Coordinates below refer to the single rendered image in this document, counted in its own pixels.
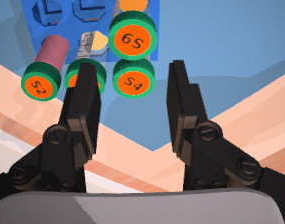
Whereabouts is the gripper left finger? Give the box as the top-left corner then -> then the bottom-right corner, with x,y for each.
0,62 -> 101,200

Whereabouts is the blue tube rack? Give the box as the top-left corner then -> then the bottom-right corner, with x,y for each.
21,0 -> 160,65

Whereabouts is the blue flat mat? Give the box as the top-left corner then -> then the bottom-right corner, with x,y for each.
0,0 -> 285,152

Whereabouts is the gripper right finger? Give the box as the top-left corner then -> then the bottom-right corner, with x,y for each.
166,60 -> 285,223

